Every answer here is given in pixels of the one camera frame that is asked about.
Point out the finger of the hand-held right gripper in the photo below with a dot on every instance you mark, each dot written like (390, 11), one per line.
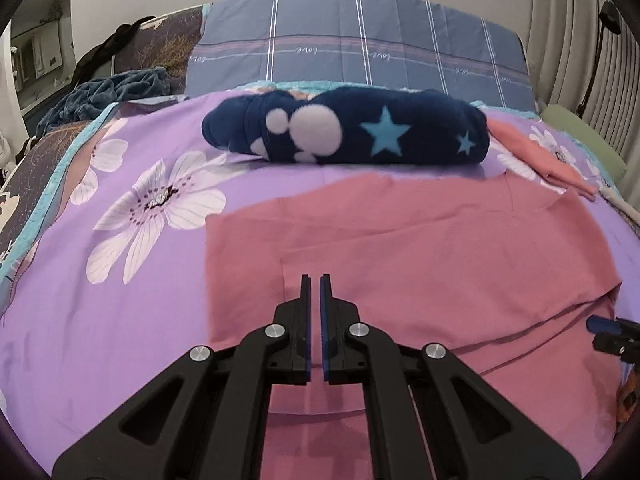
(617, 342)

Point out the dark floral quilt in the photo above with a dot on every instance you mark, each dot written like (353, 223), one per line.
(165, 40)

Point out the white pleated curtain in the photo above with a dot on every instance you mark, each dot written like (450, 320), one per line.
(565, 20)

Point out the green cushion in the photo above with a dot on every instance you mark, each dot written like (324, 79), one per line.
(585, 132)

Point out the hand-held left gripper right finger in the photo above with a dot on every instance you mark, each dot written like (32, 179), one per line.
(323, 310)

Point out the coral cloth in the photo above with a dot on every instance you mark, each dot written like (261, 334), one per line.
(525, 147)

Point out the pink garment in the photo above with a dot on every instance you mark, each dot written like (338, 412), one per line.
(400, 240)

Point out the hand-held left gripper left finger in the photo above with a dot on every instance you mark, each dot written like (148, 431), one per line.
(305, 310)

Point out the dark blue fleece blanket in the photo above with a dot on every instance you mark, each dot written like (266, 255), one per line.
(100, 92)

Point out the purple floral bedsheet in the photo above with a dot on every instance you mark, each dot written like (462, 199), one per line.
(75, 320)

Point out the navy star print rolled blanket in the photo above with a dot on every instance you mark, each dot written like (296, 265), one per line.
(425, 115)

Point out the blue plaid pillow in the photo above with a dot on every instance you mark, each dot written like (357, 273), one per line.
(325, 35)

